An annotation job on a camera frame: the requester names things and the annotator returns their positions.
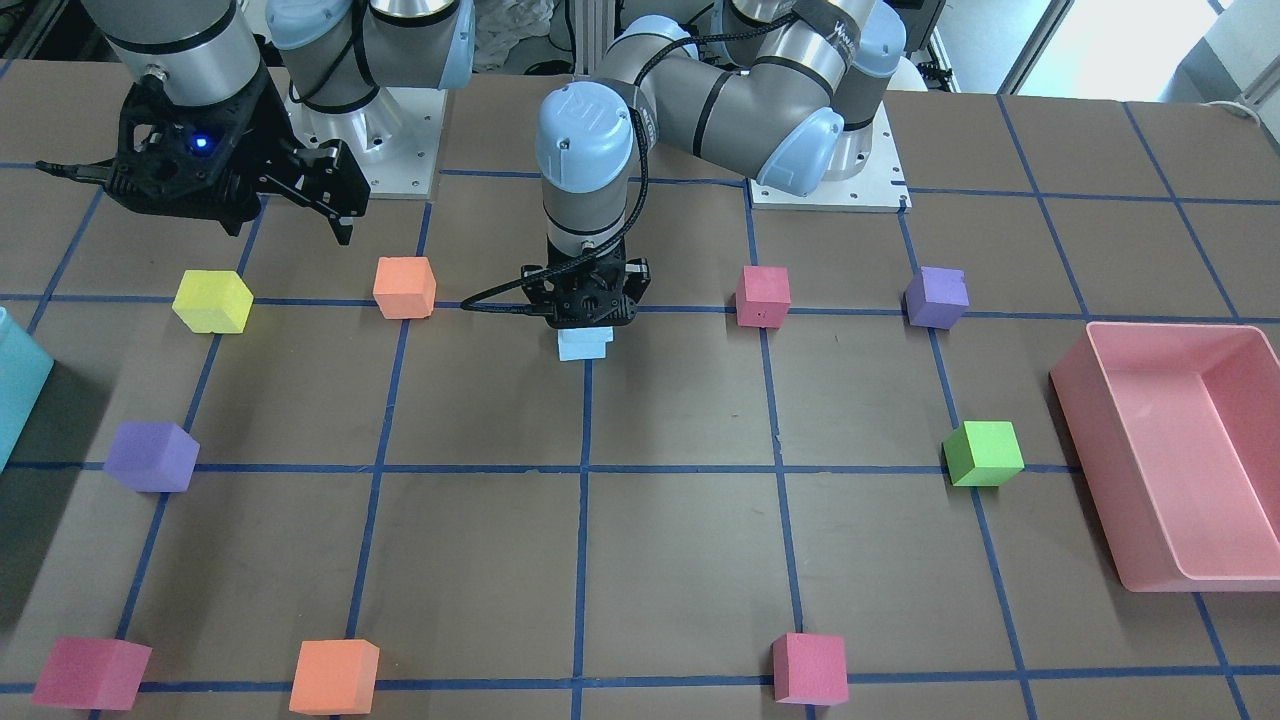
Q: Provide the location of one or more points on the light blue block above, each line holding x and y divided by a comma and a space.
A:
591, 333
570, 349

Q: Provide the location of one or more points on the cyan plastic tray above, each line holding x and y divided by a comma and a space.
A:
25, 367

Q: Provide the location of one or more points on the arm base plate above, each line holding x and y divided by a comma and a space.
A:
395, 139
865, 175

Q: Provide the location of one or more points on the pink block front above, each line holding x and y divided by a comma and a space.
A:
810, 669
92, 674

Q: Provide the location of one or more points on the orange block near base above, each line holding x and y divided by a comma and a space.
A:
404, 288

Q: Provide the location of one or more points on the pink block near base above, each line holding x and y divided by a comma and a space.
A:
762, 297

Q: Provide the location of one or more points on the purple block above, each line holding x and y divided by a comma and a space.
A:
936, 297
152, 456

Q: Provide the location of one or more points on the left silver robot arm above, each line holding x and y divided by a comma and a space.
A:
794, 114

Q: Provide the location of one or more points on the pink plastic tray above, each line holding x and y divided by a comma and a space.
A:
1177, 430

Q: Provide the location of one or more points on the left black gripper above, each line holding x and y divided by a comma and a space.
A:
637, 276

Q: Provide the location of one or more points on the yellow block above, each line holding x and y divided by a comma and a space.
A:
213, 301

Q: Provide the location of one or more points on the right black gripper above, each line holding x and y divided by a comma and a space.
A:
268, 137

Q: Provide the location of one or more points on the green block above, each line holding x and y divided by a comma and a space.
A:
982, 454

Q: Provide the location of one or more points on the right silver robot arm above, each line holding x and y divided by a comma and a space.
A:
339, 54

